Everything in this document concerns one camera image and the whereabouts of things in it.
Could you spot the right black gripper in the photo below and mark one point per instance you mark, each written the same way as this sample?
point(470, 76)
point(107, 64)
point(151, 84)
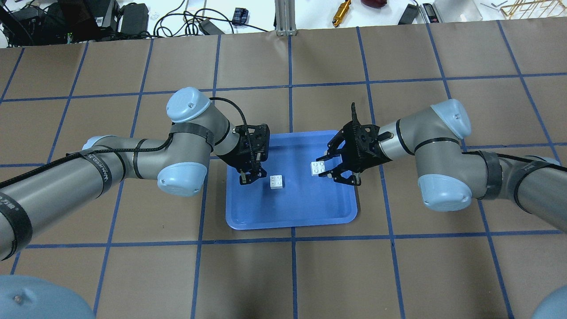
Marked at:
point(357, 156)

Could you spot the white block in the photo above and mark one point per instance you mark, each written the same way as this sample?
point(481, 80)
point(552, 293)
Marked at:
point(318, 168)
point(276, 182)

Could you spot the small blue black device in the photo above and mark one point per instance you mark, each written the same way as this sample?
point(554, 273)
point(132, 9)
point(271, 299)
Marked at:
point(240, 16)

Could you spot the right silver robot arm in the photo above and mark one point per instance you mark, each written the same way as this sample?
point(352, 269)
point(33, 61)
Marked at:
point(449, 179)

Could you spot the blue plastic tray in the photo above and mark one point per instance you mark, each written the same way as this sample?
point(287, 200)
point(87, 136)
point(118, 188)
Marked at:
point(304, 199)

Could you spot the gold cylindrical tool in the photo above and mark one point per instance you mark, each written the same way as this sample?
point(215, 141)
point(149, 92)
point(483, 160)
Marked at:
point(340, 13)

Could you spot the metal tin box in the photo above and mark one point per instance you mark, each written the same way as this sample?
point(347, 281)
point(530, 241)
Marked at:
point(453, 11)

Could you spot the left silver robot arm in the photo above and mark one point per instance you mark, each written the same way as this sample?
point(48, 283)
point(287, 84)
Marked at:
point(35, 200)

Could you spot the black power adapter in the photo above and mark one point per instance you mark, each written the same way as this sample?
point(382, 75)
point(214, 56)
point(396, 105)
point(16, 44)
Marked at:
point(409, 14)

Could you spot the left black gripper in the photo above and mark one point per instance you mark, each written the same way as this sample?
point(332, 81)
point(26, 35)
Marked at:
point(233, 156)

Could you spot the aluminium frame post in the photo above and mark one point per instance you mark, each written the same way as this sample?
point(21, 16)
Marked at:
point(285, 18)

